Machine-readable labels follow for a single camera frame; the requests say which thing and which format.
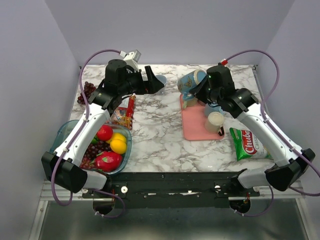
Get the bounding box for purple grapes in bowl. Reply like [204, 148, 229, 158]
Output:
[80, 141, 111, 170]

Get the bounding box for light green mug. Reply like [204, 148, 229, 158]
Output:
[182, 97, 198, 110]

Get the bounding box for cream mug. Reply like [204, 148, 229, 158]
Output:
[204, 112, 225, 137]

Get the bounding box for pink tray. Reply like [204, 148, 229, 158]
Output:
[179, 95, 224, 141]

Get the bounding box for blue butterfly mug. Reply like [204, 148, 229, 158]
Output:
[177, 69, 207, 101]

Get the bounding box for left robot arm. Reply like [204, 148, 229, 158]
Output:
[41, 59, 164, 198]

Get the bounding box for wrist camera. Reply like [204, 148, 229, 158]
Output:
[218, 59, 229, 67]
[119, 50, 141, 73]

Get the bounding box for yellow lemon upper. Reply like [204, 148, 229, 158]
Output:
[106, 132, 127, 144]

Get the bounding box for grey-blue mug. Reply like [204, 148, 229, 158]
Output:
[156, 74, 167, 95]

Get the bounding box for yellow lemon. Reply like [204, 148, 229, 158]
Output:
[106, 132, 127, 144]
[110, 139, 127, 155]

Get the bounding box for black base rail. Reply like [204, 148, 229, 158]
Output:
[82, 172, 260, 209]

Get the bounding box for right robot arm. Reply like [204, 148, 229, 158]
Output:
[189, 64, 316, 196]

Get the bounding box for red candy bag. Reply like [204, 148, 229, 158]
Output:
[108, 95, 136, 130]

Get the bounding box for dark grapes on table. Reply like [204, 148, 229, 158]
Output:
[77, 81, 96, 105]

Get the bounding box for light blue faceted mug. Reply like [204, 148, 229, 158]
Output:
[204, 104, 224, 117]

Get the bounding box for red dragon fruit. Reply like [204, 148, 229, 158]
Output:
[94, 151, 123, 173]

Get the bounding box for teal plastic fruit bowl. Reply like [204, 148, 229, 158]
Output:
[48, 119, 133, 175]

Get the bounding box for green cassava chips bag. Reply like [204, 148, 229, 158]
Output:
[229, 127, 273, 161]

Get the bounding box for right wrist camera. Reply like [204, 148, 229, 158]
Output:
[218, 59, 229, 67]

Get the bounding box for yellow lemon lower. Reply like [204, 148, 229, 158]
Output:
[110, 139, 127, 155]

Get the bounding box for red apple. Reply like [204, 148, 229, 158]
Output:
[96, 124, 114, 141]

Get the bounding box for green fruit in bowl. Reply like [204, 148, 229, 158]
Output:
[91, 136, 99, 145]

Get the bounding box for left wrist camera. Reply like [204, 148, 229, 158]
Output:
[119, 50, 141, 73]

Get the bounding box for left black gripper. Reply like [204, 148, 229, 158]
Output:
[118, 65, 165, 97]

